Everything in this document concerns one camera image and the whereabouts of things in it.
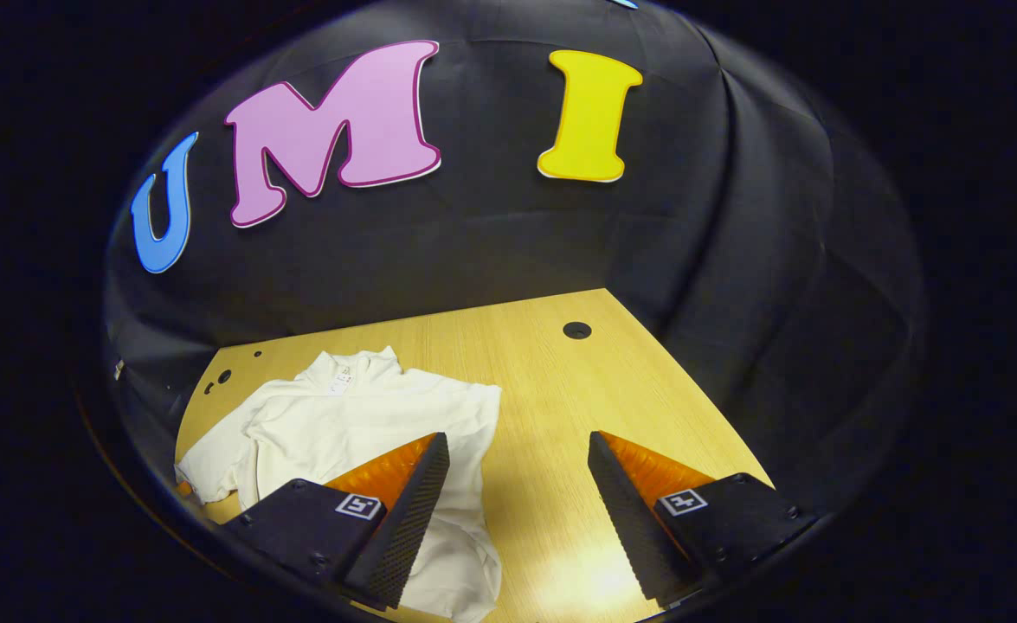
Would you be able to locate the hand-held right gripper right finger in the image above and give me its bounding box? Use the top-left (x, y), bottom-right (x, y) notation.
top-left (588, 430), bottom-right (821, 609)

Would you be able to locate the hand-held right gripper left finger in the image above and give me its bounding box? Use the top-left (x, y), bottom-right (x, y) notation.
top-left (222, 433), bottom-right (451, 611)

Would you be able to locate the white garment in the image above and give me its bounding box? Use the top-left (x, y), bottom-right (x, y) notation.
top-left (175, 346), bottom-right (505, 623)

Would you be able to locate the black backdrop cloth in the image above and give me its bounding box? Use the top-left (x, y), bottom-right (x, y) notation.
top-left (97, 0), bottom-right (929, 520)

